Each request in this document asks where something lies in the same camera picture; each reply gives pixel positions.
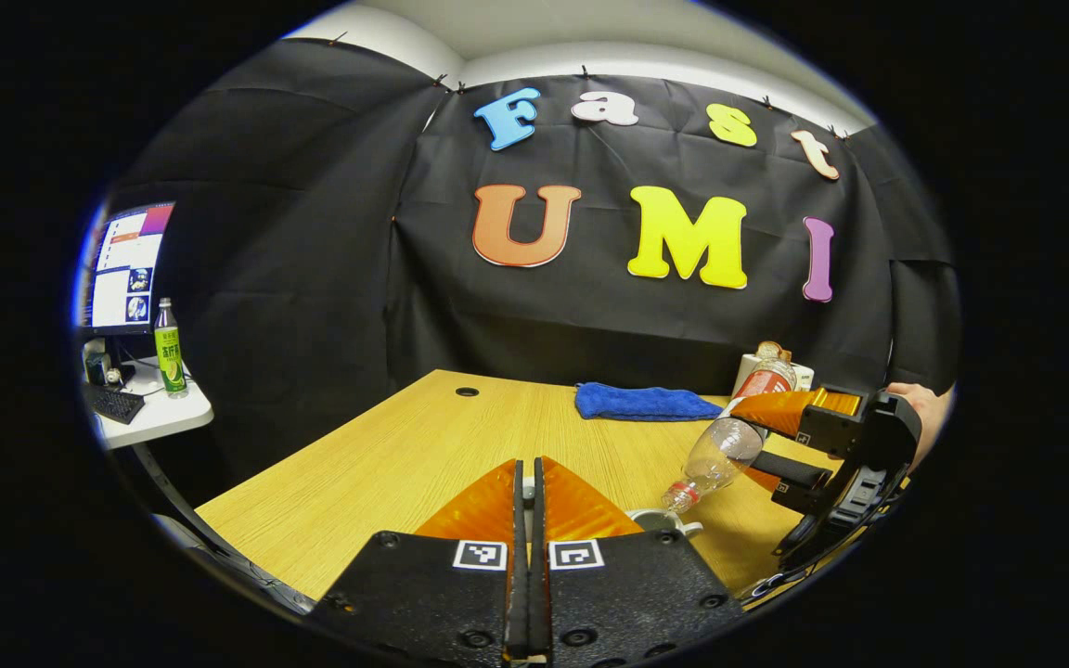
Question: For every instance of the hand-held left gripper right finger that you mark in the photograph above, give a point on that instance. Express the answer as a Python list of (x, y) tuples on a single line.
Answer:
[(540, 612)]

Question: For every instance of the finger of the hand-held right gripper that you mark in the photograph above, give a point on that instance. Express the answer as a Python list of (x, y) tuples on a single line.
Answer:
[(790, 468), (822, 427)]

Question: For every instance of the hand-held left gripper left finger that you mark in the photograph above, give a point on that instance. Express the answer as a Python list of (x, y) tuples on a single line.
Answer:
[(516, 612)]

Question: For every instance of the clear plastic water bottle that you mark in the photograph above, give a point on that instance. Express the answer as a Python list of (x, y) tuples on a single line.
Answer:
[(720, 450)]

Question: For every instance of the white ceramic teacup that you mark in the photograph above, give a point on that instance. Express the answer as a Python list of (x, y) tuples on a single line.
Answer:
[(660, 520)]

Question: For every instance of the green drink bottle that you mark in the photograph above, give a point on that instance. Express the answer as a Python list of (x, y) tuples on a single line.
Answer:
[(170, 357)]

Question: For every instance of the toast bread slice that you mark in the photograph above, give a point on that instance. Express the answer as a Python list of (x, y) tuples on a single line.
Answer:
[(769, 350)]

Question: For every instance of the white toaster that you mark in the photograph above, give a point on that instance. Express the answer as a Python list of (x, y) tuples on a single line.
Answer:
[(744, 371)]

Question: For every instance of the blue towel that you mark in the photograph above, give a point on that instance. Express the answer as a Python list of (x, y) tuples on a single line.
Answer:
[(637, 404)]

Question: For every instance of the black backdrop cloth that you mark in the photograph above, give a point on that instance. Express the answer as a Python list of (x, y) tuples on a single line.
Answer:
[(312, 278)]

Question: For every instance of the white side table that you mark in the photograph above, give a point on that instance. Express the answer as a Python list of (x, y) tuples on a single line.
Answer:
[(173, 417)]

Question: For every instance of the black keyboard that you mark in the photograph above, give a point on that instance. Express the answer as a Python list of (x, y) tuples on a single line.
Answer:
[(117, 405)]

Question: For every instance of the small white desk object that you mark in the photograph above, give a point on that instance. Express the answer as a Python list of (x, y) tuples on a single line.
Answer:
[(94, 362)]

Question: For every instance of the computer monitor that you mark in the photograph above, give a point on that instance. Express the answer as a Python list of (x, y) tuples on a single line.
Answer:
[(126, 269)]

